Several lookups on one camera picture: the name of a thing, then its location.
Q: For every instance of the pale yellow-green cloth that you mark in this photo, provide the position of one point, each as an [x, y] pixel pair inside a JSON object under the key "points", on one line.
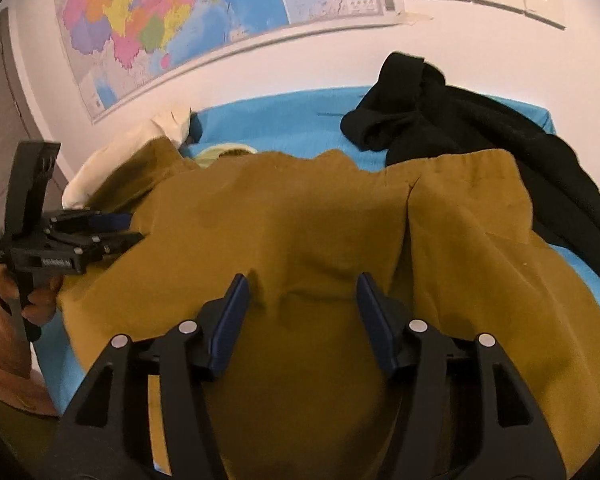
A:
{"points": [[215, 152]]}

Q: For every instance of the grey-brown door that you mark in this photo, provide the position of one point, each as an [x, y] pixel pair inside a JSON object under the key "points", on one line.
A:
{"points": [[0, 110]]}

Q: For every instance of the mustard yellow garment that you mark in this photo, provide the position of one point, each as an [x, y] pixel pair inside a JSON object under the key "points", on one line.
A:
{"points": [[305, 220]]}

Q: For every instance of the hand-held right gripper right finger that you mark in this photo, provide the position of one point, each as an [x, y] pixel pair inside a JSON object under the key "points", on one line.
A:
{"points": [[375, 320]]}

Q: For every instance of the masking tape strip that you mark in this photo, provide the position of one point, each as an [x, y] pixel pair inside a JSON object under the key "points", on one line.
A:
{"points": [[419, 18]]}

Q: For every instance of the cream folded cloth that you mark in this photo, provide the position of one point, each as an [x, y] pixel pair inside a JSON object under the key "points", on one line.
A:
{"points": [[105, 160]]}

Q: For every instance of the black garment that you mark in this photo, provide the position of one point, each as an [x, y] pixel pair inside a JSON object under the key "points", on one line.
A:
{"points": [[455, 120]]}

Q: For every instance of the person's left hand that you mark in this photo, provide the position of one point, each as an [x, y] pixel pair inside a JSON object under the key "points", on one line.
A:
{"points": [[42, 302]]}

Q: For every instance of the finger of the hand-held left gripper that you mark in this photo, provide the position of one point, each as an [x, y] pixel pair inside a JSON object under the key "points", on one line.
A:
{"points": [[111, 220], [122, 241]]}

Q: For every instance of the blue bed sheet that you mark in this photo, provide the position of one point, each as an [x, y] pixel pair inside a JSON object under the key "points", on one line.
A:
{"points": [[290, 115]]}

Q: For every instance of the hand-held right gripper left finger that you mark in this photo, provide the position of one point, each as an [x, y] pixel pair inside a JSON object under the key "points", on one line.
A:
{"points": [[232, 320]]}

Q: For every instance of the colourful wall map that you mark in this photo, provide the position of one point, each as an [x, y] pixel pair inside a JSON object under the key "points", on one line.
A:
{"points": [[180, 10]]}

